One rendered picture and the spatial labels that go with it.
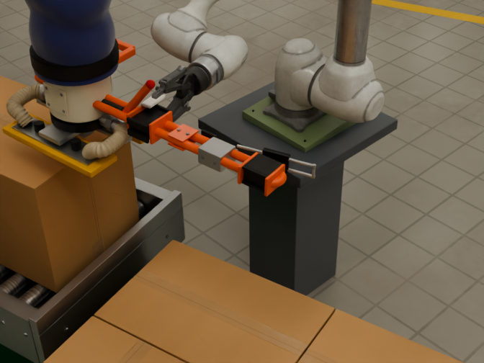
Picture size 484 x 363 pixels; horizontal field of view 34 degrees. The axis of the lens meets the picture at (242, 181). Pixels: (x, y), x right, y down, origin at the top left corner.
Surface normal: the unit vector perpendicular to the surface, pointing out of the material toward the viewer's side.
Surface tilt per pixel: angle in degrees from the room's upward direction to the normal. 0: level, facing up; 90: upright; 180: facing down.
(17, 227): 90
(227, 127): 0
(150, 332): 0
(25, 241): 90
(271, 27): 0
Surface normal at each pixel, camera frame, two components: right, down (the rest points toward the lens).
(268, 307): -0.01, -0.80
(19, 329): -0.54, 0.51
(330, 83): -0.72, 0.37
